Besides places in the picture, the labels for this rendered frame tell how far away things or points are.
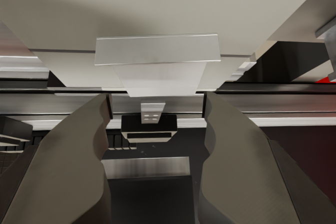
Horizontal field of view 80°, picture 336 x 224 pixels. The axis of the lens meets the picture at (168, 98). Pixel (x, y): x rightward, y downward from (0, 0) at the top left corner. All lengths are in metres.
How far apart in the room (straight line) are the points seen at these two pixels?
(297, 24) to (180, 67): 0.27
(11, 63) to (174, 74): 0.19
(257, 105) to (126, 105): 0.34
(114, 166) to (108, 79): 0.10
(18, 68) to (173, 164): 0.23
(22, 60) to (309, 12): 0.40
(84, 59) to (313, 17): 0.35
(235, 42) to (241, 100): 0.40
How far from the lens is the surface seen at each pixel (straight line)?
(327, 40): 0.46
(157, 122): 0.43
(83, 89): 0.26
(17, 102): 0.57
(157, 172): 0.24
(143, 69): 0.19
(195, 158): 0.77
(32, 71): 0.31
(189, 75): 0.21
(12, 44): 0.29
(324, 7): 0.40
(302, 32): 0.44
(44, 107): 0.54
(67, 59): 0.19
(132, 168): 0.24
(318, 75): 0.67
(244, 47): 0.18
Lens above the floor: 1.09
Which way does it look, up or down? 18 degrees down
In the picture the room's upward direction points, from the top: 178 degrees clockwise
